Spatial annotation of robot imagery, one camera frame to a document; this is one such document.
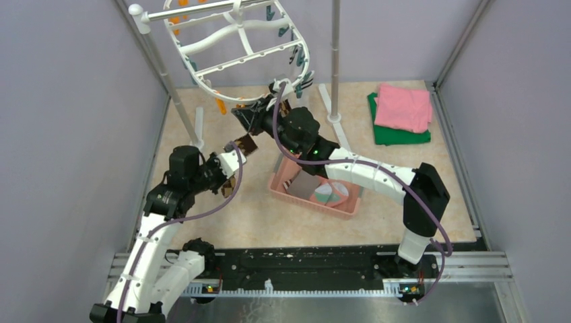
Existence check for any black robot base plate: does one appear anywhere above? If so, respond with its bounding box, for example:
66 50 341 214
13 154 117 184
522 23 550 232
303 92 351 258
174 244 440 295

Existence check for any pink plastic basket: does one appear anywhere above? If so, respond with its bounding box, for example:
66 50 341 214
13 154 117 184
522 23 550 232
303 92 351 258
268 156 362 220

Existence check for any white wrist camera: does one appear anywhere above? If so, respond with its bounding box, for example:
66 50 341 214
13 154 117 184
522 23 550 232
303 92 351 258
269 79 295 102
217 150 247 178

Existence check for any pink folded cloth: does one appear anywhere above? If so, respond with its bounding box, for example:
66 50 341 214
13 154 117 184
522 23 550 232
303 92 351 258
374 83 433 134

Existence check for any brown argyle sock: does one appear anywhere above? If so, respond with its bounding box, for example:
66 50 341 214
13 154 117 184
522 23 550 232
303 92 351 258
222 134 258 199

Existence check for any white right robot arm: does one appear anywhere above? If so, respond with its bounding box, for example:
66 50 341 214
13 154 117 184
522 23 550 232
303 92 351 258
231 96 450 277

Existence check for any white oval clip hanger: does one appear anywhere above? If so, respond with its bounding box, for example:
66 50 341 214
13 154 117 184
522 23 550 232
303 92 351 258
143 1 314 106

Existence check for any white drying rack stand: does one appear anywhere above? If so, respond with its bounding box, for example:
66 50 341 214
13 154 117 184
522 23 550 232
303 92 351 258
128 0 354 153

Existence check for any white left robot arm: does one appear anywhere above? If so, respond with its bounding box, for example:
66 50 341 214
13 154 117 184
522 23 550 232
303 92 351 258
89 142 246 322

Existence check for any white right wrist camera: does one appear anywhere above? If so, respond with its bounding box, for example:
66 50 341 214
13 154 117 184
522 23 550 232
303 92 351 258
269 79 295 102

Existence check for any pink striped sock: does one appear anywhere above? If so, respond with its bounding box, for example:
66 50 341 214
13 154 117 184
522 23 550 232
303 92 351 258
310 180 349 208

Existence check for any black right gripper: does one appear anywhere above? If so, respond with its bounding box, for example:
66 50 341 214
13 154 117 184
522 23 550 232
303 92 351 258
233 94 301 156

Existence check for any grey sock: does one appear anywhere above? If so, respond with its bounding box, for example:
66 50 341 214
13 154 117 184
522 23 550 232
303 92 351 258
282 171 321 200

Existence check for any green folded cloth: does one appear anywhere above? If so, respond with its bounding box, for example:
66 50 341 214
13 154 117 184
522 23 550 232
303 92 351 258
367 93 432 146

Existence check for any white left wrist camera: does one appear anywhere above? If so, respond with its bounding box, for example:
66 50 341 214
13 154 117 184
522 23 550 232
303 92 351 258
217 150 247 178

